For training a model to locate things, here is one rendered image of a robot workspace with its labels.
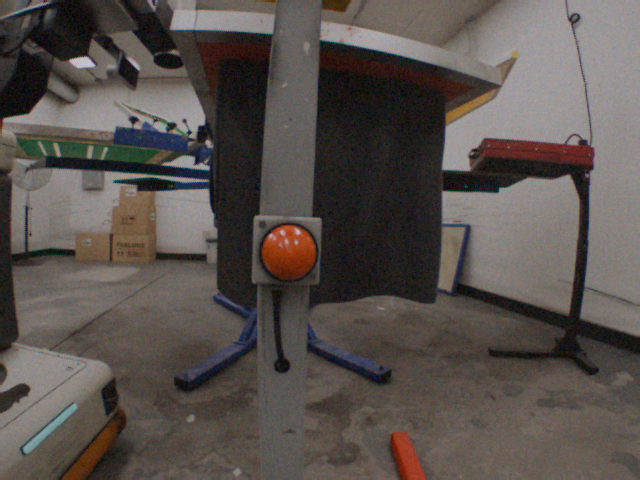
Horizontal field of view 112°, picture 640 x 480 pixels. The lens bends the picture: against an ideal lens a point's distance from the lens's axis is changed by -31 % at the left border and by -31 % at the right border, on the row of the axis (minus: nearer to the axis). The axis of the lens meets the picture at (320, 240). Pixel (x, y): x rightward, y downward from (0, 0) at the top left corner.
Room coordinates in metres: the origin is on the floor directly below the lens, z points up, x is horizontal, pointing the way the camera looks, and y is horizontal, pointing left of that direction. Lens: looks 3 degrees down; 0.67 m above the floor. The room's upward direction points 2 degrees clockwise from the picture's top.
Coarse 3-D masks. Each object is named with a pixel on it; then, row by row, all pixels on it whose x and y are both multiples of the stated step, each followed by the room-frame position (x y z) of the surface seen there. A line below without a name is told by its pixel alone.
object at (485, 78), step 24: (192, 24) 0.39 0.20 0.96; (216, 24) 0.40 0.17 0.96; (240, 24) 0.41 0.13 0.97; (264, 24) 0.42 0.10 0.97; (336, 24) 0.44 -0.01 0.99; (192, 48) 0.45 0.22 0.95; (336, 48) 0.46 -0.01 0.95; (360, 48) 0.46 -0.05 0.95; (384, 48) 0.46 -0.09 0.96; (408, 48) 0.47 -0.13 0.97; (432, 48) 0.48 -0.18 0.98; (192, 72) 0.54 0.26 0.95; (432, 72) 0.51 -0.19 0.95; (456, 72) 0.50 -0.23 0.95; (480, 72) 0.50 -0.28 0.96
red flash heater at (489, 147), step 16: (480, 144) 1.40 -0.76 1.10; (496, 144) 1.29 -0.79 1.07; (512, 144) 1.27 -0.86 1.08; (528, 144) 1.25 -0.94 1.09; (544, 144) 1.22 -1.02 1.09; (560, 144) 1.20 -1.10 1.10; (480, 160) 1.42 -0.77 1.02; (496, 160) 1.42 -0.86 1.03; (512, 160) 1.37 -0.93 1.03; (528, 160) 1.27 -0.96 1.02; (544, 160) 1.23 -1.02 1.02; (560, 160) 1.20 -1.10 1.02; (576, 160) 1.17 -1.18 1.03; (592, 160) 1.15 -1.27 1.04; (544, 176) 1.58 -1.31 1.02; (560, 176) 1.50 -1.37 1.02
